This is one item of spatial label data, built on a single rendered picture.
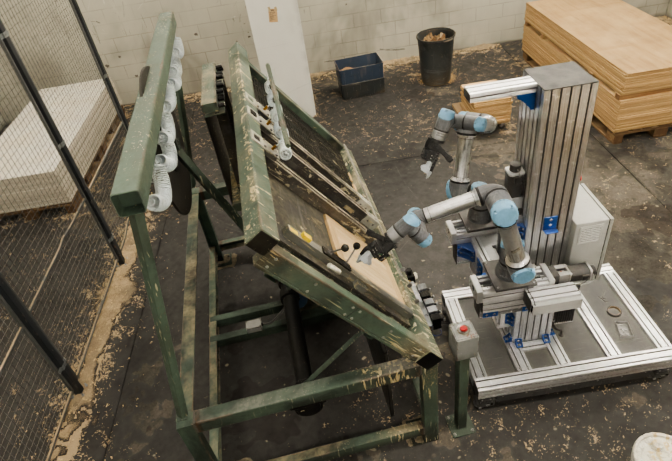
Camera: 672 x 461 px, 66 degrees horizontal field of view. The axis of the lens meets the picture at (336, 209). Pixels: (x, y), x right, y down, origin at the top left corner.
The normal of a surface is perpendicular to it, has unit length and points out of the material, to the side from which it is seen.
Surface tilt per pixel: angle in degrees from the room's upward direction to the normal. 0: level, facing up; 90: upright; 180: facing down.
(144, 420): 0
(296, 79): 90
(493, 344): 0
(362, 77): 90
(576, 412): 0
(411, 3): 90
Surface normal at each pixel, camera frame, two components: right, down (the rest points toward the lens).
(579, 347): -0.13, -0.78
